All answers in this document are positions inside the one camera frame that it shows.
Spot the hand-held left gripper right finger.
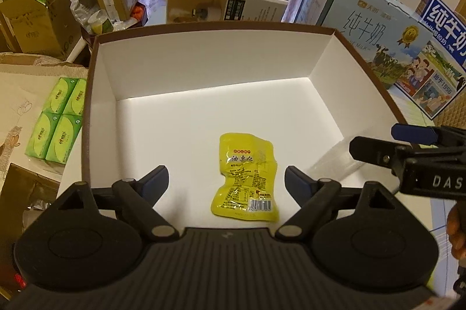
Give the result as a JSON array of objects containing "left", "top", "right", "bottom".
[{"left": 274, "top": 165, "right": 397, "bottom": 242}]

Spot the clear plastic bag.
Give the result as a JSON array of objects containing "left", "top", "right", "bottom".
[{"left": 69, "top": 0, "right": 112, "bottom": 37}]

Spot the dark red box of oranges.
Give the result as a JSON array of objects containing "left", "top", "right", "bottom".
[{"left": 129, "top": 2, "right": 149, "bottom": 27}]

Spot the cow print milk box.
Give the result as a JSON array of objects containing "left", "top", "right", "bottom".
[{"left": 293, "top": 0, "right": 434, "bottom": 90}]

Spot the blue illustrated milk box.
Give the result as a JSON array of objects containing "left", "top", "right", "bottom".
[{"left": 391, "top": 0, "right": 466, "bottom": 119}]

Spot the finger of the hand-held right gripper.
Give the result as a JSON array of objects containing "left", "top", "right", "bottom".
[
  {"left": 391, "top": 124, "right": 466, "bottom": 147},
  {"left": 349, "top": 136, "right": 414, "bottom": 174}
]

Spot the brown and white cardboard box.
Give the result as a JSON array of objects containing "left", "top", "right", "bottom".
[{"left": 58, "top": 21, "right": 412, "bottom": 232}]

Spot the large brown cardboard box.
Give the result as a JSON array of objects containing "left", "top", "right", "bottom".
[{"left": 0, "top": 0, "right": 82, "bottom": 56}]

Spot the yellow snack packet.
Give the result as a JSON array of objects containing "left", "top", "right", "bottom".
[{"left": 210, "top": 132, "right": 279, "bottom": 222}]

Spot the person's right hand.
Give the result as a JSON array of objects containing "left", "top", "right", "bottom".
[{"left": 446, "top": 204, "right": 466, "bottom": 260}]

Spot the beige printed cloth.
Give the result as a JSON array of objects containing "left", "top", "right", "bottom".
[{"left": 0, "top": 53, "right": 89, "bottom": 183}]

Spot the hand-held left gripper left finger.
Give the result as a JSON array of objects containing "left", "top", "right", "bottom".
[{"left": 54, "top": 165, "right": 179, "bottom": 242}]

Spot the green tissue pack bundle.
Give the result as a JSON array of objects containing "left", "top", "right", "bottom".
[{"left": 25, "top": 77, "right": 88, "bottom": 165}]

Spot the flat brown carton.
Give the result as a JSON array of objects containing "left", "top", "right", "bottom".
[{"left": 0, "top": 162, "right": 62, "bottom": 218}]

